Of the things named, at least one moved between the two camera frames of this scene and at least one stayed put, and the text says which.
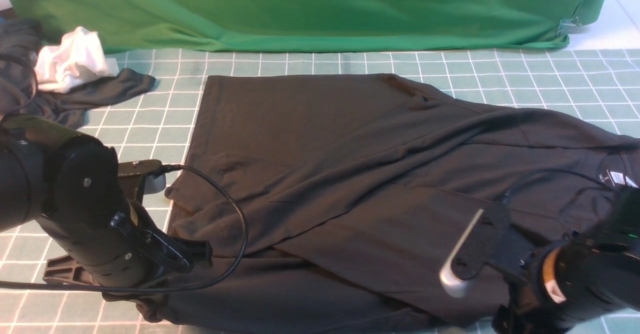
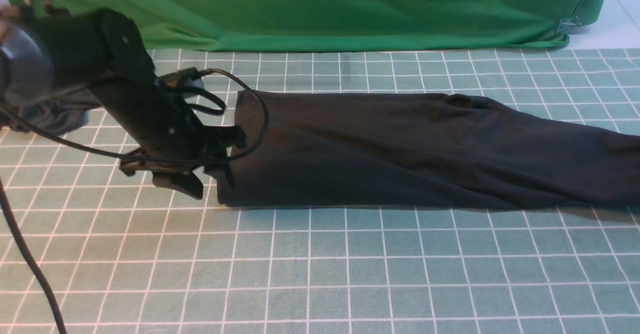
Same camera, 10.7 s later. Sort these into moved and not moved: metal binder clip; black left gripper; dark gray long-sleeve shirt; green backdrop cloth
Moved: dark gray long-sleeve shirt; black left gripper
Not moved: green backdrop cloth; metal binder clip
